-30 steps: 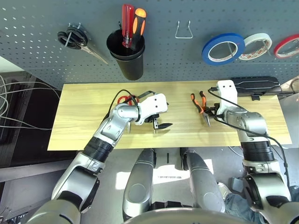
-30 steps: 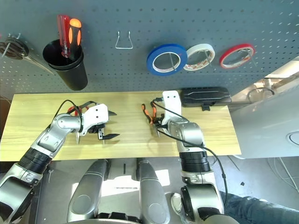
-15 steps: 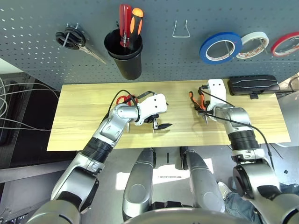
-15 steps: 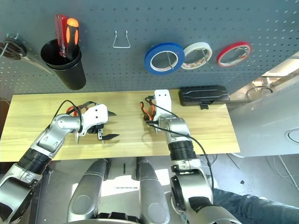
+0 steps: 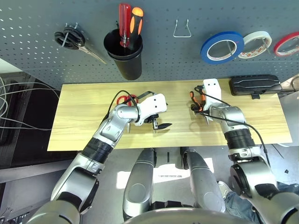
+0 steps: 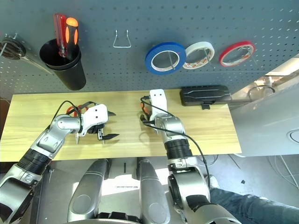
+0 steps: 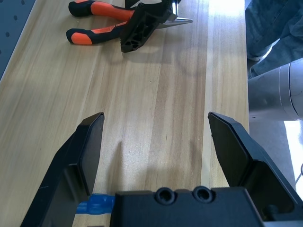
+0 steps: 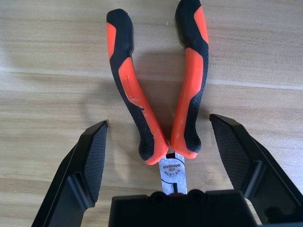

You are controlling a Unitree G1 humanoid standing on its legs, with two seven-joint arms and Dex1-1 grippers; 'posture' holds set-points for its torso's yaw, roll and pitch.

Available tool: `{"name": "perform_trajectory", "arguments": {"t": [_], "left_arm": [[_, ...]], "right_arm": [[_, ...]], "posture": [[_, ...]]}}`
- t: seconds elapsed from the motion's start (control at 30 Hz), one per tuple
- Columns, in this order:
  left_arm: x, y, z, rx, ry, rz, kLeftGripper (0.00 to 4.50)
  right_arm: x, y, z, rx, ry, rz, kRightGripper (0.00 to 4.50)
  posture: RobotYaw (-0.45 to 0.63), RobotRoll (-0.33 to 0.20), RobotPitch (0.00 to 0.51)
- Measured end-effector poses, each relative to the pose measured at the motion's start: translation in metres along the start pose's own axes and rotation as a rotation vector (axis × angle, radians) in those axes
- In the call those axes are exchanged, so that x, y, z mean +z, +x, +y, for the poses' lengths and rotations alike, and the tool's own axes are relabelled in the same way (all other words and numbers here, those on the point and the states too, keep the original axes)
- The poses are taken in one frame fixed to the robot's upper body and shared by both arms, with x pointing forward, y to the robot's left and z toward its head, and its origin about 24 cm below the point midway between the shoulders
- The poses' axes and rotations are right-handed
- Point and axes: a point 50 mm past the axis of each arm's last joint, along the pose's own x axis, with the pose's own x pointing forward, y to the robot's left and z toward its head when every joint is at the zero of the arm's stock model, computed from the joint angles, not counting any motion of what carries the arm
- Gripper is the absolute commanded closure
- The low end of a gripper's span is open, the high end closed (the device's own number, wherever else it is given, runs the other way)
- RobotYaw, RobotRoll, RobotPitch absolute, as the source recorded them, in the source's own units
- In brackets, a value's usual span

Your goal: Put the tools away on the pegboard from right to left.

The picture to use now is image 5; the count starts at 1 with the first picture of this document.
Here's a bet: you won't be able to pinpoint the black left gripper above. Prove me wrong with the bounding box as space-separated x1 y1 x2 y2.
137 91 173 130

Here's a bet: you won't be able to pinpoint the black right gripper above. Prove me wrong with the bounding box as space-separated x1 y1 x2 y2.
191 102 207 116

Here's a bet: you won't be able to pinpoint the orange black pliers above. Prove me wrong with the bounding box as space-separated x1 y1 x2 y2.
189 90 210 126

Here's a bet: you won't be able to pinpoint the red handled scissors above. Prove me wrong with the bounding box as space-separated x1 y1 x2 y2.
116 94 139 134

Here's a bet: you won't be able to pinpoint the grey metal pegboard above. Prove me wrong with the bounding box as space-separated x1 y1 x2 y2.
0 0 299 84

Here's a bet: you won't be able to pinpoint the black plastic cup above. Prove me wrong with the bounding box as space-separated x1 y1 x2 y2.
103 28 143 81

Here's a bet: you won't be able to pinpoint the black plastic tool case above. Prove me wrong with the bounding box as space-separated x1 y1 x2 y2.
228 74 281 100

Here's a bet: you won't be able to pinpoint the silver right robot leg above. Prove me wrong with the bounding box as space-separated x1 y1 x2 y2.
181 147 226 213

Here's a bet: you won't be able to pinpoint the silver robot leg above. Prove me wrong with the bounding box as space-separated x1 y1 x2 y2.
181 147 226 213
122 149 157 220

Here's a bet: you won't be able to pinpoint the silver left robot leg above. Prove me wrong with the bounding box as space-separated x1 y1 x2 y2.
122 149 157 220

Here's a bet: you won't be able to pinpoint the blue tape roll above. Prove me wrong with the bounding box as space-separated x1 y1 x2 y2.
200 31 245 65

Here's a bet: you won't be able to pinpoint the grey white sneaker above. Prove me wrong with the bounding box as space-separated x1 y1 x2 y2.
217 181 232 200

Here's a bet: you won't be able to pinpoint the white tape roll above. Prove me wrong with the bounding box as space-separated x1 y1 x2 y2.
237 31 273 59

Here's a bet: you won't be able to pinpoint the blue jeans leg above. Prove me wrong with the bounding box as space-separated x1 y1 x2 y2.
224 184 299 224

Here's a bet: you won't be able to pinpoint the red tape roll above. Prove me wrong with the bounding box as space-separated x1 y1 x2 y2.
273 31 299 58

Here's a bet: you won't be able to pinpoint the silver robot torso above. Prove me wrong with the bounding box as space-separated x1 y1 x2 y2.
122 207 257 224

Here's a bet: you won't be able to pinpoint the black side cabinet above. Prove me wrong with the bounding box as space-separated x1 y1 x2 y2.
0 72 61 168

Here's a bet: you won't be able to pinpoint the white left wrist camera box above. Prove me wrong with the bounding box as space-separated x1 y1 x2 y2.
135 93 168 126

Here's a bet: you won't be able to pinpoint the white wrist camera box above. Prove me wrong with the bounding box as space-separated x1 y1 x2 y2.
202 78 222 122
135 93 168 126

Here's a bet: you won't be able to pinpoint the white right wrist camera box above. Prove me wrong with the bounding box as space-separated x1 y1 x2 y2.
202 78 222 122

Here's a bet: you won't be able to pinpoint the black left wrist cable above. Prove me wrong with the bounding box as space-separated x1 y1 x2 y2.
102 90 141 122

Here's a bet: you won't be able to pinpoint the wire pliers hook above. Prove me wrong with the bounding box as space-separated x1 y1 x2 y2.
173 18 192 38

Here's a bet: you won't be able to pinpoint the black handled scissors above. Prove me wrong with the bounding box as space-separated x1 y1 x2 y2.
54 26 108 65

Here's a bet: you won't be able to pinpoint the orange black handled screwdriver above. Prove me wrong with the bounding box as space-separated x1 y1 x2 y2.
127 7 144 51

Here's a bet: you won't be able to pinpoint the clear red handled screwdriver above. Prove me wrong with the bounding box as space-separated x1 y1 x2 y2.
118 3 133 49

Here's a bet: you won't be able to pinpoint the grey loose cable bundle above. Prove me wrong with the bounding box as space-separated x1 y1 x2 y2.
0 76 60 131

